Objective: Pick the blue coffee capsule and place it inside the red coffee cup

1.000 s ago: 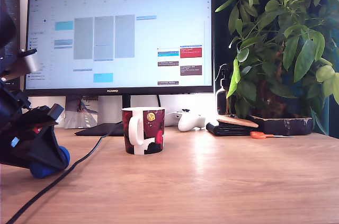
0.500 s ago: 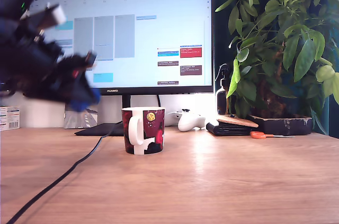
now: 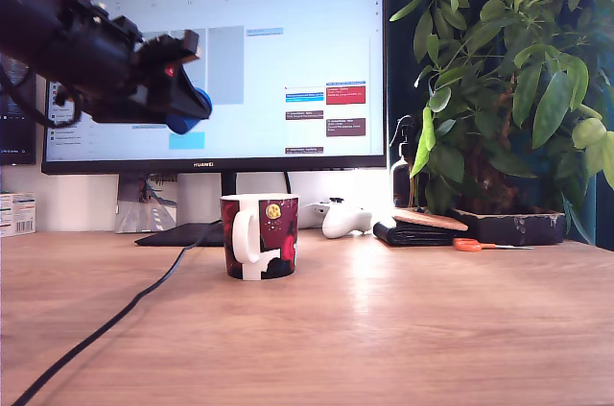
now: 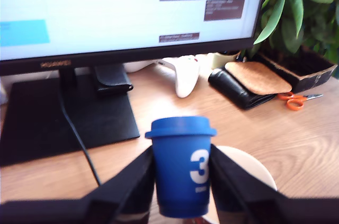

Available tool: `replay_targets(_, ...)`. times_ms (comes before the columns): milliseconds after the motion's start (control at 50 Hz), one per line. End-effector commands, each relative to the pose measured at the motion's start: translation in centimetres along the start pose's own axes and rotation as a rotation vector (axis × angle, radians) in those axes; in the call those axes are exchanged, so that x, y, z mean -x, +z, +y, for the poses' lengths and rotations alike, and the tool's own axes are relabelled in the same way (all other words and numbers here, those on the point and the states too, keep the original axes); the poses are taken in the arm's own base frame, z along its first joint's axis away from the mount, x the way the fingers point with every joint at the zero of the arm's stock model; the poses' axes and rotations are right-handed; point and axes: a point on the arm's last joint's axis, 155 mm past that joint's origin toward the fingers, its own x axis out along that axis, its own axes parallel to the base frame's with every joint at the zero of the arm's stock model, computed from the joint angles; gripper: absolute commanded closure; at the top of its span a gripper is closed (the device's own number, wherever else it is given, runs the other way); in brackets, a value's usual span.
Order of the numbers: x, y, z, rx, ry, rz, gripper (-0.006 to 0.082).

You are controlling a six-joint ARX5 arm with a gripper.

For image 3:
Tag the blue coffee capsule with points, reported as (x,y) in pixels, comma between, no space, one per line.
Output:
(181,126)

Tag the red coffee cup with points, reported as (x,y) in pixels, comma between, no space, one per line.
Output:
(283,243)

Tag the street photo postcard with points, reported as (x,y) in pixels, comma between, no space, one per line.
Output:
(144,214)

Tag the black Huawei computer monitor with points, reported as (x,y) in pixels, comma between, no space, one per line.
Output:
(288,41)

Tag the black monitor stand base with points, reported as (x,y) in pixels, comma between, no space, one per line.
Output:
(163,235)

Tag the dark terminal computer monitor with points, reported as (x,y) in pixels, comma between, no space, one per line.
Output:
(16,137)

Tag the orange white medicine box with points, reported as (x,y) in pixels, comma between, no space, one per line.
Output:
(19,214)

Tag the white game controller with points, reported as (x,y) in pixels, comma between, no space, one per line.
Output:
(343,223)

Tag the dark spray bottle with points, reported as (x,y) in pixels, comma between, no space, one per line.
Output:
(402,180)

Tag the large black leather pouch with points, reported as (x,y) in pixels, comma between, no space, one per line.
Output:
(412,236)

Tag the round cork coaster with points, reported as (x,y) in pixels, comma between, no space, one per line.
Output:
(432,221)

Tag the green leafy houseplant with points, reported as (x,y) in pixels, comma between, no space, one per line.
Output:
(527,65)

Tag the dark rectangular planter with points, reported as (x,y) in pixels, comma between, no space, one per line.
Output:
(518,228)

